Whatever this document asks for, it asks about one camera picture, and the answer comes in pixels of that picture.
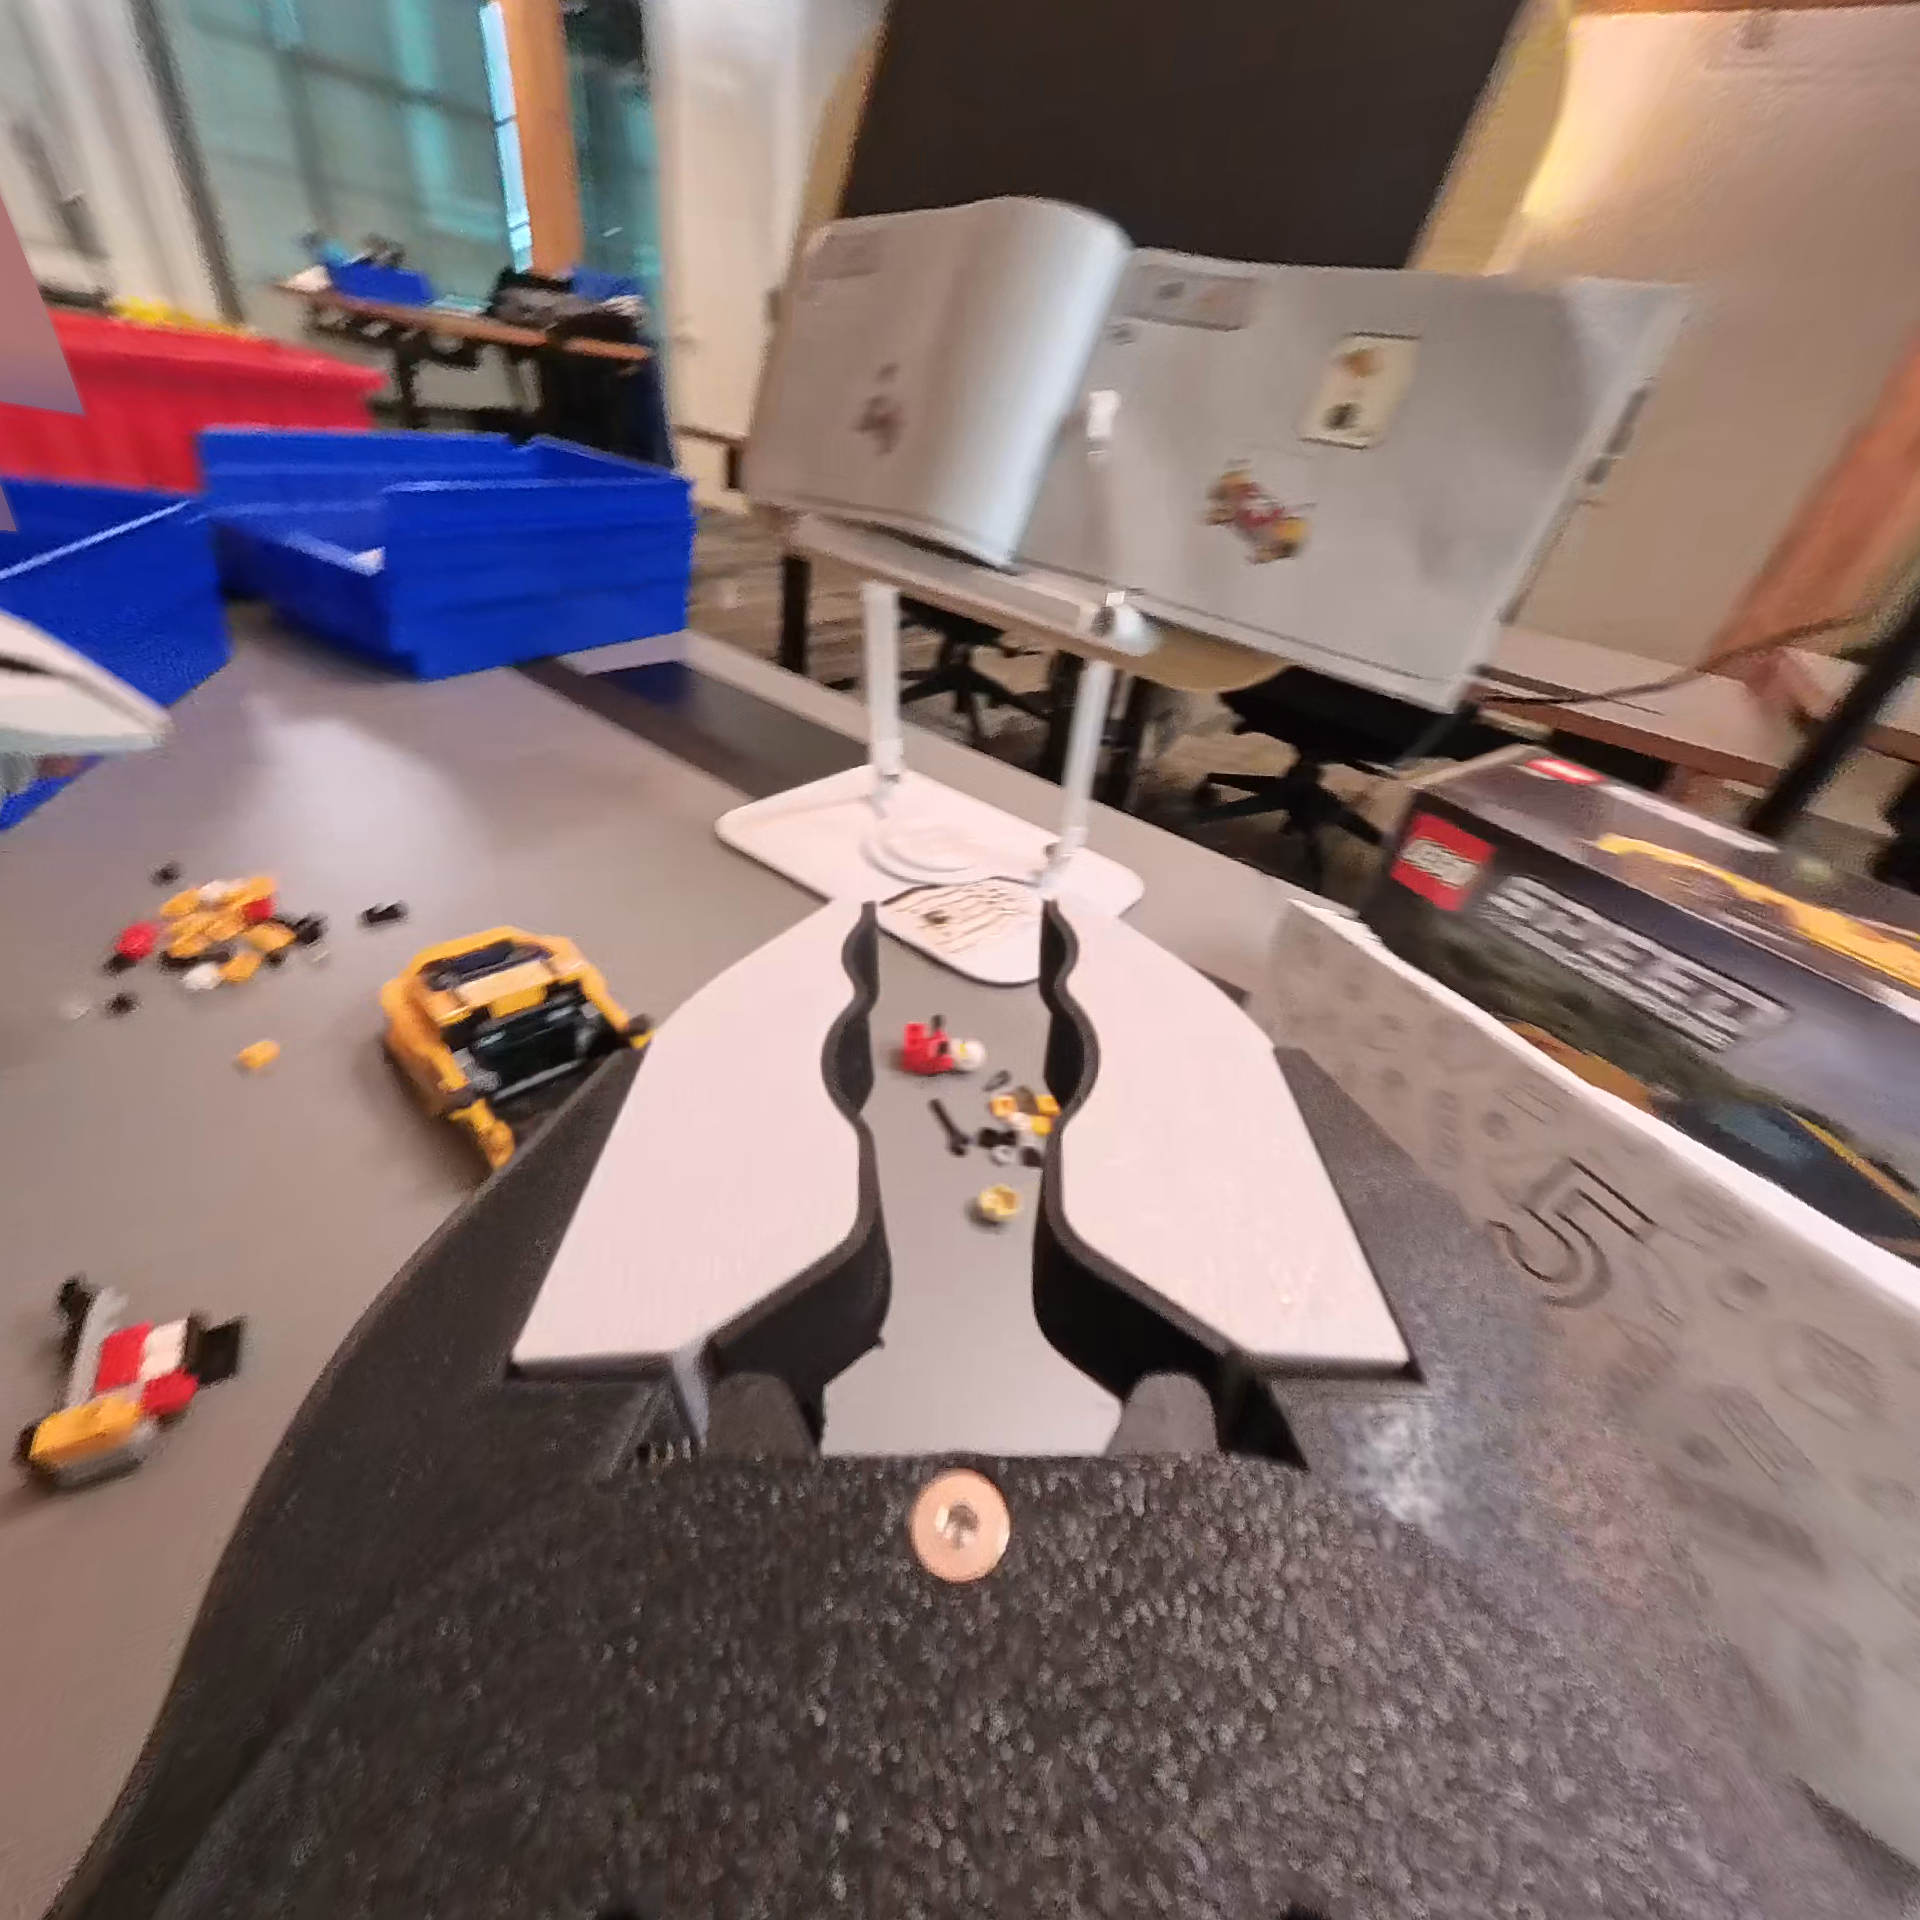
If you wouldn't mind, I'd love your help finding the black office chair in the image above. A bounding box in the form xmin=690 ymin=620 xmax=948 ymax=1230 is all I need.
xmin=902 ymin=621 xmax=1051 ymax=736
xmin=1201 ymin=673 xmax=1426 ymax=872

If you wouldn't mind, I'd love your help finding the white book stand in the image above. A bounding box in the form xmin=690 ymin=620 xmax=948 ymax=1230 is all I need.
xmin=718 ymin=270 xmax=1322 ymax=992

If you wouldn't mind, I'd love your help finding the lego sticker sheet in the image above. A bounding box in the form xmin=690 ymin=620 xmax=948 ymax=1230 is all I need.
xmin=879 ymin=883 xmax=1051 ymax=952

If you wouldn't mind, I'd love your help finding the black bag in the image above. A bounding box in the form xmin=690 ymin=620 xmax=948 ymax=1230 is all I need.
xmin=496 ymin=270 xmax=647 ymax=332

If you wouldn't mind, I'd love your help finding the large black panel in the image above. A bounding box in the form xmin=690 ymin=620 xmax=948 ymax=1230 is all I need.
xmin=839 ymin=0 xmax=1531 ymax=272

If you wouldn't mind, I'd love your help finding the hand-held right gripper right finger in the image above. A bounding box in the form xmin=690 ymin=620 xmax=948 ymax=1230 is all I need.
xmin=1035 ymin=901 xmax=1422 ymax=1427

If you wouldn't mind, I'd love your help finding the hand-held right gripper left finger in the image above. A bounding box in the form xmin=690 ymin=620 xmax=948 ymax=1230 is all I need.
xmin=511 ymin=901 xmax=890 ymax=1427

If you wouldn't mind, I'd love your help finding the red storage bin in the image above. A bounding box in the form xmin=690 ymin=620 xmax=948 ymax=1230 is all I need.
xmin=0 ymin=305 xmax=384 ymax=489

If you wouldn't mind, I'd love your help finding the black metal pole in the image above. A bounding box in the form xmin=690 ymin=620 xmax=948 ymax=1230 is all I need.
xmin=1747 ymin=598 xmax=1920 ymax=840

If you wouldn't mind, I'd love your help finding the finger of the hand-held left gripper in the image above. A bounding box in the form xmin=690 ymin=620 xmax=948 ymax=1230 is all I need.
xmin=0 ymin=673 xmax=175 ymax=755
xmin=0 ymin=608 xmax=162 ymax=721

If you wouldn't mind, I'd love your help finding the wooden support post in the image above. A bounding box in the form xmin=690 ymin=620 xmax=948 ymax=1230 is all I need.
xmin=1711 ymin=323 xmax=1920 ymax=663

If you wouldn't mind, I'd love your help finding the pile of small lego pieces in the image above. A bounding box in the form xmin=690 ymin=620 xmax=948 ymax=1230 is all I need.
xmin=59 ymin=862 xmax=329 ymax=1021

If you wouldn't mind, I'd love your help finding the lego instruction booklet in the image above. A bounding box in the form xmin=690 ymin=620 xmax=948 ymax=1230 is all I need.
xmin=744 ymin=195 xmax=1696 ymax=712

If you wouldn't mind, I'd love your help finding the lego set box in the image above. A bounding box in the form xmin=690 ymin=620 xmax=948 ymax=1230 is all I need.
xmin=1359 ymin=749 xmax=1920 ymax=1261

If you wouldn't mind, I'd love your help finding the yellow lego car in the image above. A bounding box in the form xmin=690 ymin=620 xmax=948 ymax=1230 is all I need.
xmin=378 ymin=929 xmax=655 ymax=1168

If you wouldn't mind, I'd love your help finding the red grey lego subassembly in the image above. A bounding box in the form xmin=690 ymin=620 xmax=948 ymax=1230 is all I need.
xmin=17 ymin=1275 xmax=249 ymax=1489

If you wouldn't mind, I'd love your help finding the white numbered paper bag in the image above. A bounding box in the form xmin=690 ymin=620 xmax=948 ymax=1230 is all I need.
xmin=1246 ymin=901 xmax=1920 ymax=1920

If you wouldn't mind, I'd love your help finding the wooden desk with black legs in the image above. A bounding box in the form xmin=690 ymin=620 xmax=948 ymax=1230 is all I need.
xmin=278 ymin=270 xmax=655 ymax=437

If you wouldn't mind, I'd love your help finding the brown wooden desk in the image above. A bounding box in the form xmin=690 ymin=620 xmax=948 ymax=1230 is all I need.
xmin=1476 ymin=621 xmax=1892 ymax=781

